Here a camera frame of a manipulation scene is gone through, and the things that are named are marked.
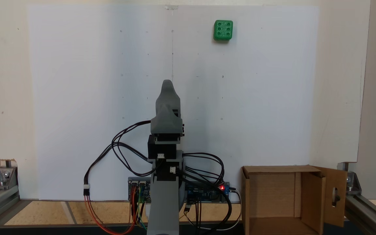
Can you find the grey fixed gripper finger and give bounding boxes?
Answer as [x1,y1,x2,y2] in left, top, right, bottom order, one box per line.
[155,80,182,115]

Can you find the thin white cable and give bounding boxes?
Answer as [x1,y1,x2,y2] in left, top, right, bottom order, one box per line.
[183,189,243,231]

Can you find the black power cable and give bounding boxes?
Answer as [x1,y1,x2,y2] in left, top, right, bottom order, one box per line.
[183,188,234,231]

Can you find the brown cardboard box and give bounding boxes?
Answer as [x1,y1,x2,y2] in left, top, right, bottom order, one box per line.
[241,165,348,235]

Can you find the blue circuit board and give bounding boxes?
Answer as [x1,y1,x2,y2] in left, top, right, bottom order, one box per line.
[184,181,231,203]

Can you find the black cable with white connector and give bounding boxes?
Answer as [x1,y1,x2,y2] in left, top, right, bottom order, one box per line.
[84,140,157,196]

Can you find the orange and red wires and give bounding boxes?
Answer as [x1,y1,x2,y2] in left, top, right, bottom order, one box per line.
[84,187,137,235]

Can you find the black servo cable on arm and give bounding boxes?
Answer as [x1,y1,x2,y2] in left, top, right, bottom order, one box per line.
[111,120,162,177]

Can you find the black servo cable loop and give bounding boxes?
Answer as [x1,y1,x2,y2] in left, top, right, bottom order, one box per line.
[178,152,225,187]

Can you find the green die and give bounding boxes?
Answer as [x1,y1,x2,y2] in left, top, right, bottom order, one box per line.
[213,20,234,41]

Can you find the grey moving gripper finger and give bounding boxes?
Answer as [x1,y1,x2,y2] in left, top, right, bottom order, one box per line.
[151,103,177,122]

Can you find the aluminium corner bracket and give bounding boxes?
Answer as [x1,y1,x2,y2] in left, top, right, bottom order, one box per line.
[0,166,19,190]
[346,171,362,195]

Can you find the white paper sheet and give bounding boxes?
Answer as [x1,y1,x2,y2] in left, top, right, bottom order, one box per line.
[27,5,320,201]

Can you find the green yellow blue jumper wires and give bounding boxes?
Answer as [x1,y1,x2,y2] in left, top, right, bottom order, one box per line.
[135,186,149,233]

